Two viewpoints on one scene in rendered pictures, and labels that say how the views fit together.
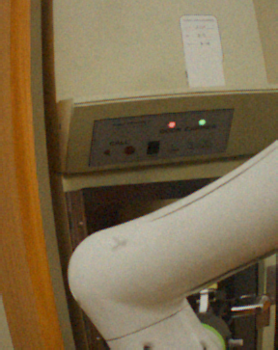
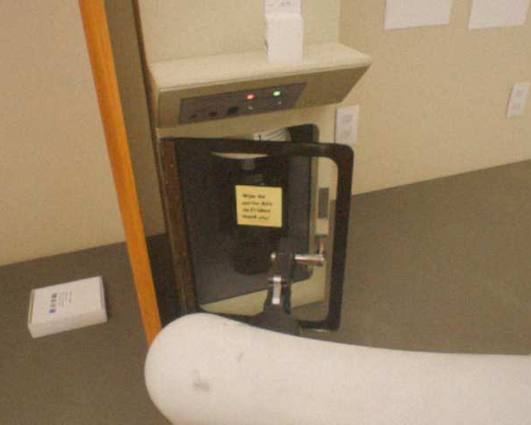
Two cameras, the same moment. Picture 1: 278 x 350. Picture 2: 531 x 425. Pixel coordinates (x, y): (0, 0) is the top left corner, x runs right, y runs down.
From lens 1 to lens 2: 0.86 m
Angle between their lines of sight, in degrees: 29
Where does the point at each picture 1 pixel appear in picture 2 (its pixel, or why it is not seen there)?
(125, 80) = (211, 43)
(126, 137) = (211, 106)
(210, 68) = (290, 43)
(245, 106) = (319, 80)
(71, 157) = (163, 120)
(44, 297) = (137, 245)
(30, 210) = (123, 177)
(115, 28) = not seen: outside the picture
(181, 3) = not seen: outside the picture
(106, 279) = (186, 413)
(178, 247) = not seen: outside the picture
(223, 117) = (296, 88)
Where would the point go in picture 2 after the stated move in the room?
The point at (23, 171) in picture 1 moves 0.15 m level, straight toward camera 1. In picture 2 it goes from (114, 144) to (105, 197)
